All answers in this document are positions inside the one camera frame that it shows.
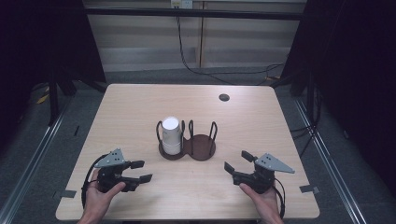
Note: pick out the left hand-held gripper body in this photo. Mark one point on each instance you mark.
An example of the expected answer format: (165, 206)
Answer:
(109, 159)

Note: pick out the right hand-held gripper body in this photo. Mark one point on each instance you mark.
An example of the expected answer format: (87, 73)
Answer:
(264, 174)

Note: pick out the person's right hand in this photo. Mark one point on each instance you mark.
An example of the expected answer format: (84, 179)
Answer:
(264, 200)

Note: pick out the person's left hand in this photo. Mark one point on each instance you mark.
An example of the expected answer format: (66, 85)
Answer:
(98, 199)

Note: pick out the grey tape strip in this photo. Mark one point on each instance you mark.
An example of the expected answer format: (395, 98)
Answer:
(64, 193)
(309, 188)

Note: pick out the dark round table grommet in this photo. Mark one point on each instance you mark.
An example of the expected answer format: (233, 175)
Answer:
(224, 97)

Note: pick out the black metal stand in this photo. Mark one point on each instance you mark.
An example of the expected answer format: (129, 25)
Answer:
(53, 102)

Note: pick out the yellow floor object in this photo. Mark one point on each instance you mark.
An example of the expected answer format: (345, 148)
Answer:
(42, 99)

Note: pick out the black curtain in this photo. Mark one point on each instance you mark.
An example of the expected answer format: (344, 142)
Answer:
(358, 77)
(37, 46)

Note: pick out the black horizontal bar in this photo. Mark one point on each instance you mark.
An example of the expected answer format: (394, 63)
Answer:
(218, 14)

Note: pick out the aluminium floor rail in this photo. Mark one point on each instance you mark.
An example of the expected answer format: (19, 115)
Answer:
(34, 158)
(330, 161)

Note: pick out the white wall outlet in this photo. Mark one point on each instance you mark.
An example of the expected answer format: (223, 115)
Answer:
(181, 3)

